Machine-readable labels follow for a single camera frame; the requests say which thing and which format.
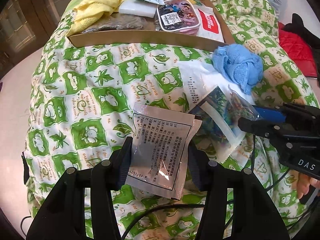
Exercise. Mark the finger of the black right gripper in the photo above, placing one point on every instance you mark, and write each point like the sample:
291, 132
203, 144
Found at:
290, 113
265, 128

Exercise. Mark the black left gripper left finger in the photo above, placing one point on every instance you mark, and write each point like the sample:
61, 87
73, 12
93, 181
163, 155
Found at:
62, 214

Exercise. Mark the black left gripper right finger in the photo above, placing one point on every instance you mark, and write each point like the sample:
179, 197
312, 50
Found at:
254, 213

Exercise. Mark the bag of coloured sticks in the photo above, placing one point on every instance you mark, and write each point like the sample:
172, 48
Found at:
242, 107

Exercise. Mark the silver printed sachet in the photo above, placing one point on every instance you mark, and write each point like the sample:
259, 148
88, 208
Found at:
159, 154

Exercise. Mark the pink cartoon zip pouch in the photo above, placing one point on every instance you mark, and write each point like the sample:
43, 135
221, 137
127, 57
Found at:
178, 16

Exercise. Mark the white foam block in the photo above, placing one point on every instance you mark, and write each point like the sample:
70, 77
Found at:
138, 8

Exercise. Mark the yellow towel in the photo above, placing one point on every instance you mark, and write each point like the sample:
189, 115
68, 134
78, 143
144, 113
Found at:
88, 12

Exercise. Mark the person right hand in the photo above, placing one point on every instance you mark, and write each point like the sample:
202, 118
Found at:
303, 184

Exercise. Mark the red cushion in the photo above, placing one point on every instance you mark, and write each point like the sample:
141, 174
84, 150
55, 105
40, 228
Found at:
298, 51

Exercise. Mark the blue towel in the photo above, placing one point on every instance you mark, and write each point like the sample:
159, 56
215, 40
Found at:
238, 65

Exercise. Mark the white plastic bag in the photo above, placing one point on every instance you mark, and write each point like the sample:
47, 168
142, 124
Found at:
200, 78

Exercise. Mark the white red wipes pack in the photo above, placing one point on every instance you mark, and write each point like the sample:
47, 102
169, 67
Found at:
209, 25

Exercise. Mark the green white patterned quilt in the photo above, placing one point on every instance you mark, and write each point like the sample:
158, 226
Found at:
81, 111

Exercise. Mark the brown cardboard tray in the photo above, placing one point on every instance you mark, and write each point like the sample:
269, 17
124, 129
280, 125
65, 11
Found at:
151, 35

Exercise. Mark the grey silver foil packet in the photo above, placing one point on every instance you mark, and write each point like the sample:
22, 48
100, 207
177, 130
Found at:
117, 21

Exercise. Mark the wooden glass cabinet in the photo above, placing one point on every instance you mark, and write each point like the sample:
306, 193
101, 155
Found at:
26, 25

